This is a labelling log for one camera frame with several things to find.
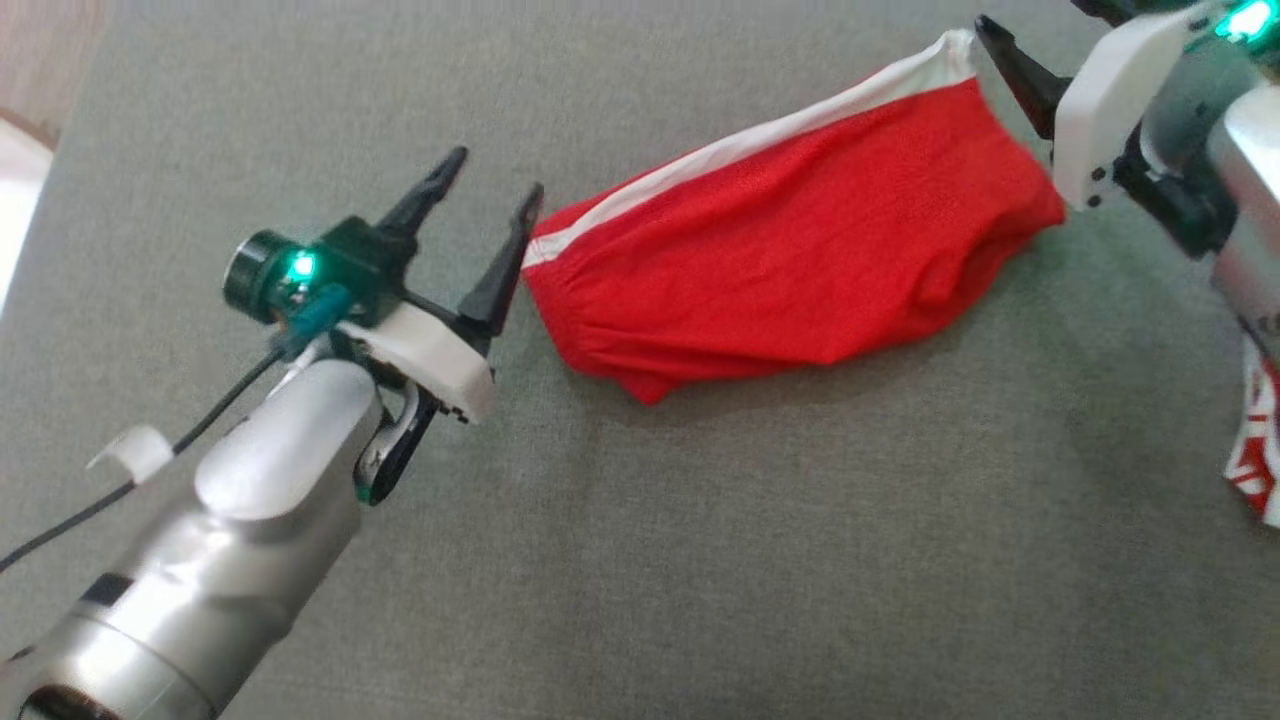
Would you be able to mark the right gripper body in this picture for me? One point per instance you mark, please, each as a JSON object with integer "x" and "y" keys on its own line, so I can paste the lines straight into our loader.
{"x": 1100, "y": 110}

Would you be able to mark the red shorts white trim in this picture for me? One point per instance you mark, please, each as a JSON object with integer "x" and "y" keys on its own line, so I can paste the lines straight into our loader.
{"x": 800, "y": 250}

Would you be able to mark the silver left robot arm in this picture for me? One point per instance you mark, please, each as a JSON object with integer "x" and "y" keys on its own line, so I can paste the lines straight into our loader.
{"x": 200, "y": 580}

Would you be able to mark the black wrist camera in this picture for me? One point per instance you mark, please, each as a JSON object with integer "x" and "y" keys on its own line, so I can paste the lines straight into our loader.
{"x": 1105, "y": 8}
{"x": 260, "y": 280}

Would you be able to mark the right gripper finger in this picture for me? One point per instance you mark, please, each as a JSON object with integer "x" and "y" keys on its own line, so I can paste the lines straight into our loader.
{"x": 1030, "y": 85}

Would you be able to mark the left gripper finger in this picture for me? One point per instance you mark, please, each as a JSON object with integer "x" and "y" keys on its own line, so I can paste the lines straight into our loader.
{"x": 425, "y": 195}
{"x": 500, "y": 270}

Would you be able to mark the white laundry basket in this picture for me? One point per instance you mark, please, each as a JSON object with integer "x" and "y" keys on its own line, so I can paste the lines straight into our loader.
{"x": 15, "y": 200}

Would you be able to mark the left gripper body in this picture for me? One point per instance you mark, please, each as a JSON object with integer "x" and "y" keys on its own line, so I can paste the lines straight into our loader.
{"x": 440, "y": 360}

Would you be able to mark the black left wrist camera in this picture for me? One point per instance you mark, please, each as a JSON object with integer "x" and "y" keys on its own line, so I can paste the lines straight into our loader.
{"x": 260, "y": 280}

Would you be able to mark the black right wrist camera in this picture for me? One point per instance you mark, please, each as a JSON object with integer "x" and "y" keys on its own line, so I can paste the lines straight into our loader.
{"x": 1105, "y": 8}

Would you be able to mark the red Bulls jersey shirt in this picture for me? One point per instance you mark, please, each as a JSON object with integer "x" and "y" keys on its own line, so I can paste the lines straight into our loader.
{"x": 1262, "y": 450}

